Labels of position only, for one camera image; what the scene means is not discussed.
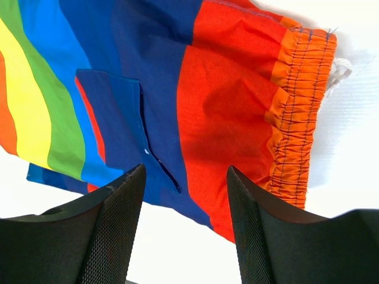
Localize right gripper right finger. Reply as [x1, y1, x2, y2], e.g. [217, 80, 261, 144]
[227, 166, 378, 283]

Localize rainbow striped shorts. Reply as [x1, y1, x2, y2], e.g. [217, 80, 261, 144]
[1, 1, 338, 241]

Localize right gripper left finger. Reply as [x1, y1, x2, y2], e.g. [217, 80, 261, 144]
[1, 164, 146, 283]

